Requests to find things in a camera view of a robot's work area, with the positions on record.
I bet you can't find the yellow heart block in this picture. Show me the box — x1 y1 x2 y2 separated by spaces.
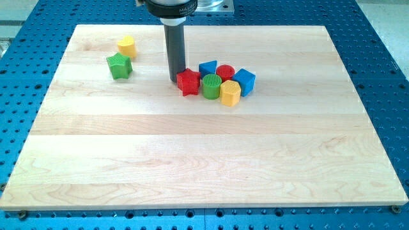
117 35 137 58

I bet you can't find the left board clamp screw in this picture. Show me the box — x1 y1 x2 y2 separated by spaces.
17 210 27 220

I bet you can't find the robot arm black end flange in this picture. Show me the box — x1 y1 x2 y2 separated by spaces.
135 0 197 19

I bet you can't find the green star block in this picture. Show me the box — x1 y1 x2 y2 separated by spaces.
106 52 133 80

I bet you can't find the green cylinder block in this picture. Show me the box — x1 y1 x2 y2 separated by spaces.
202 73 222 100

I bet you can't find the right board clamp screw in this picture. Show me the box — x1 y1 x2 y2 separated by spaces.
390 205 401 214

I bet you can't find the blue cube block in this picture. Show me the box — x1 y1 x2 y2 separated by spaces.
232 68 256 97

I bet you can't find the red star block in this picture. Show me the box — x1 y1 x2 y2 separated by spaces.
176 68 201 96

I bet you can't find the yellow hexagon block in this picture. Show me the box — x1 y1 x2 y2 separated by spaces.
220 80 241 107

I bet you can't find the blue triangle block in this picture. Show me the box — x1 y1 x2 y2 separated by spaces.
199 60 217 78

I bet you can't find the light wooden board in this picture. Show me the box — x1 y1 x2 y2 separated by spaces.
1 25 408 211

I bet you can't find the red cylinder block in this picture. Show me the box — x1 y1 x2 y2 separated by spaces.
216 65 235 82

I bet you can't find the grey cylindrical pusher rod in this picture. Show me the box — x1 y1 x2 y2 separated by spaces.
160 17 186 82

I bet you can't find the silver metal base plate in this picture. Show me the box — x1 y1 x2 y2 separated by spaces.
195 0 235 15

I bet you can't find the board clamp screw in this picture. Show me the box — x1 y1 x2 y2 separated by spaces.
390 205 401 214
17 210 27 220

